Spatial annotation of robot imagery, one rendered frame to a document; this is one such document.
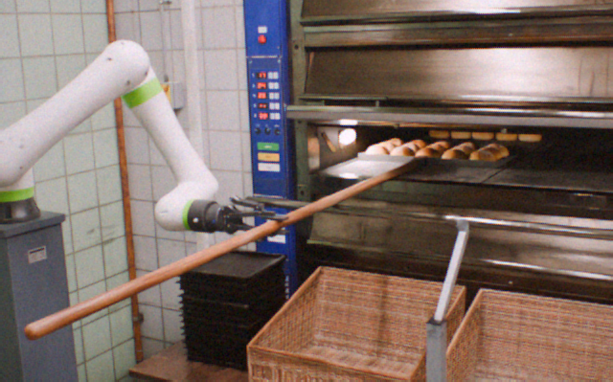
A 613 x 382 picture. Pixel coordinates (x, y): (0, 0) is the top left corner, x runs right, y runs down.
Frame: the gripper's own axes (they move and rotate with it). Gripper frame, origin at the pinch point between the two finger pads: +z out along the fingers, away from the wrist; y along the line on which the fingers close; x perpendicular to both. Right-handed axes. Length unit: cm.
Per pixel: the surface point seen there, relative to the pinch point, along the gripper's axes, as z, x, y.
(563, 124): 61, -54, -22
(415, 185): 10, -68, 2
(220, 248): 1.5, 25.6, -0.5
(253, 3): -48, -64, -60
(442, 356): 43, -9, 32
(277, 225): 1.7, 1.8, -0.4
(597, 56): 67, -71, -40
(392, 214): 19.3, -30.7, 2.5
